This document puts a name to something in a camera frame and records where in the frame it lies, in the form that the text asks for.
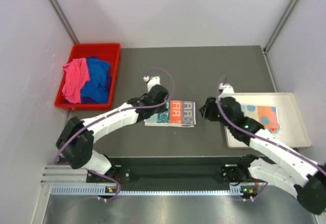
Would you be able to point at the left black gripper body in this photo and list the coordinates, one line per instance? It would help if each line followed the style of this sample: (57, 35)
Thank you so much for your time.
(159, 109)

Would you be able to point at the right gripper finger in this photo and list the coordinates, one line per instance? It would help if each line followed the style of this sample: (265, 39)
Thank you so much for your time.
(205, 106)
(204, 113)

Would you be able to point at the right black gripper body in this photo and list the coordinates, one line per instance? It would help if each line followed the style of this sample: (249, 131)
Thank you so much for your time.
(214, 113)

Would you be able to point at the beige rabbit letter towel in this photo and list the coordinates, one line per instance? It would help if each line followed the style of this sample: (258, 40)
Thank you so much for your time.
(178, 114)

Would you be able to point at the blue polka dot towel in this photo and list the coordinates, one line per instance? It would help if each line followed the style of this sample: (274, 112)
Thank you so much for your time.
(266, 115)

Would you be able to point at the dark blue towel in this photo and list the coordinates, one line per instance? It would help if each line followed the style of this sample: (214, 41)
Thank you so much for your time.
(95, 81)

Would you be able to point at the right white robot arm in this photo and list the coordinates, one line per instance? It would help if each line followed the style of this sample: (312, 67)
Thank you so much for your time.
(299, 176)

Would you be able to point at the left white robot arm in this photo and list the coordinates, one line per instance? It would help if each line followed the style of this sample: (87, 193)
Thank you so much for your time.
(78, 136)

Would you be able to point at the purple towel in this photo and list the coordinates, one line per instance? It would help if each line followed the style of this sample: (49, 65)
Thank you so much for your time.
(109, 80)

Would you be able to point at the pink towel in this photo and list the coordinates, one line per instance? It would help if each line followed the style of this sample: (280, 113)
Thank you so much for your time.
(76, 75)

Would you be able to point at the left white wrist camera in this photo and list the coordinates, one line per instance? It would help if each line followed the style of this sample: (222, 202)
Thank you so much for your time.
(151, 81)

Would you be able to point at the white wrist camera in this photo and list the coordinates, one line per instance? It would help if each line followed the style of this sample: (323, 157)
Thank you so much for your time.
(225, 90)
(151, 81)

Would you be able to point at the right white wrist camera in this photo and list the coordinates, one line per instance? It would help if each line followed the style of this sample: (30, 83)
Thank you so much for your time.
(225, 90)

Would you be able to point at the grey slotted cable duct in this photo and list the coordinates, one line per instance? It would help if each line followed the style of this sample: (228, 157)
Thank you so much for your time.
(111, 191)

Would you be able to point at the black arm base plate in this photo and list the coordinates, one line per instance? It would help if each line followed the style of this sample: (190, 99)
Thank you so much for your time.
(171, 173)

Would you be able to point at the aluminium frame rail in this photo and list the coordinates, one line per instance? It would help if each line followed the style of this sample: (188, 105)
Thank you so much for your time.
(63, 174)

